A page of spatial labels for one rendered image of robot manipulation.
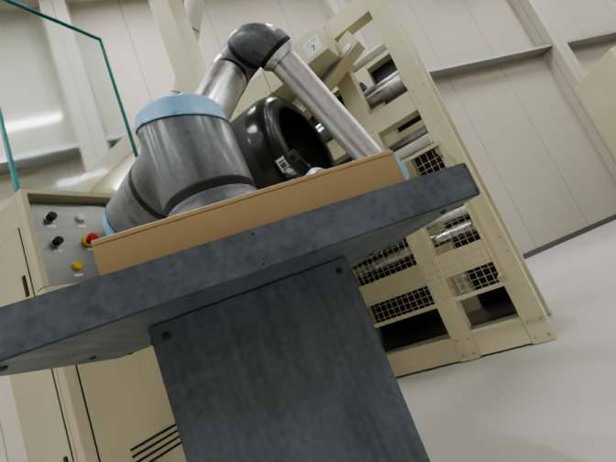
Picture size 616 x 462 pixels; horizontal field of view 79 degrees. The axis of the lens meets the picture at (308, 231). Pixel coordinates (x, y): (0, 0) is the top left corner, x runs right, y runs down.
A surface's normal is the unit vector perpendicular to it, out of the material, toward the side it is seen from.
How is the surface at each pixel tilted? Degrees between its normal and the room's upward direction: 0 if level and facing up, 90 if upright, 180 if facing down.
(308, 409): 90
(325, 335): 90
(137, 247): 90
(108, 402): 90
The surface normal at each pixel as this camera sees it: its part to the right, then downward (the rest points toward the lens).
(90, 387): 0.78, -0.41
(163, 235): 0.22, -0.28
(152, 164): -0.66, 0.10
